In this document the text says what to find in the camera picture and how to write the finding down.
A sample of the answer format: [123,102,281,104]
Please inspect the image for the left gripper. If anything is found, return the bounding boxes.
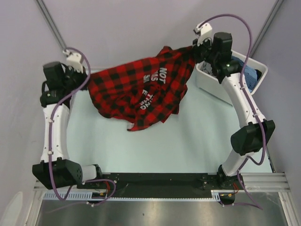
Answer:
[62,64,91,91]

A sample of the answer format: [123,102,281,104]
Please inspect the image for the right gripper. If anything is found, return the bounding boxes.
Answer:
[189,35,219,65]

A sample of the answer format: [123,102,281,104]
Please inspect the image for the red black plaid shirt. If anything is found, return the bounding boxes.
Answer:
[87,46,195,131]

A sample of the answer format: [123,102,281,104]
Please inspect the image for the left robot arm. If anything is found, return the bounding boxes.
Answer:
[32,61,104,189]

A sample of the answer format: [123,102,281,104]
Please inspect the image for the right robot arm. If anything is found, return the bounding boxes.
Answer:
[193,31,276,189]

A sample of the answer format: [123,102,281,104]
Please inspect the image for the grey shirt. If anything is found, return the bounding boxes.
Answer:
[200,61,215,77]

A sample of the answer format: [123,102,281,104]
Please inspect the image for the white plastic bin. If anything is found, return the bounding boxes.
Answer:
[195,51,268,105]

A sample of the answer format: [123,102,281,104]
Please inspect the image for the blue checked shirt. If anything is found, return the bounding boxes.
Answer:
[244,65,262,92]

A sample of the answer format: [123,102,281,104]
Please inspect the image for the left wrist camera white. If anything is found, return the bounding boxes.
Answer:
[63,49,83,73]

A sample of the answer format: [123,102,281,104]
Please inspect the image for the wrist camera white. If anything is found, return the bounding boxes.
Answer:
[193,22,213,46]
[63,49,83,73]

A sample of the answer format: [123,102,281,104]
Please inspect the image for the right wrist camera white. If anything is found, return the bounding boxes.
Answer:
[193,22,213,46]

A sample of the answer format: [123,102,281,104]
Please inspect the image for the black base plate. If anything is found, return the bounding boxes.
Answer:
[77,172,246,199]

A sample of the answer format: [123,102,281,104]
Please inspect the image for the aluminium frame rail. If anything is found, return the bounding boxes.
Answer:
[32,172,289,194]

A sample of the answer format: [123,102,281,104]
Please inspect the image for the white cable duct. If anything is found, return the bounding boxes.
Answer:
[43,189,236,203]

